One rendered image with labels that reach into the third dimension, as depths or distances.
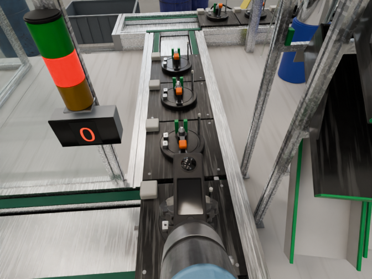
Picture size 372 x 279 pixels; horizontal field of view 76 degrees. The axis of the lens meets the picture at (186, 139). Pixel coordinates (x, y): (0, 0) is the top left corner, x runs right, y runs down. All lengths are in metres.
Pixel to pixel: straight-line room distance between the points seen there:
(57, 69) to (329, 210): 0.58
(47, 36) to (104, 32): 1.93
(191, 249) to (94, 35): 2.21
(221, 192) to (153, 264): 0.24
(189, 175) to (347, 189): 0.26
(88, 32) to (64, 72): 1.94
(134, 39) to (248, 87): 0.75
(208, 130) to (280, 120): 0.38
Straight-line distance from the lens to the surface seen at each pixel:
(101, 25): 2.31
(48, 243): 0.75
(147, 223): 0.62
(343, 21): 0.36
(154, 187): 0.64
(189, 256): 0.23
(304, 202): 0.58
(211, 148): 0.75
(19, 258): 0.77
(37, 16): 0.41
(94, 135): 0.50
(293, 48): 0.56
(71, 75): 0.43
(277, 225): 0.77
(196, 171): 0.36
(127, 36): 1.56
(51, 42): 0.41
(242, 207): 0.66
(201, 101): 0.93
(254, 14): 1.46
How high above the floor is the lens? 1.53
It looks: 46 degrees down
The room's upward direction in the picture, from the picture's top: 2 degrees counter-clockwise
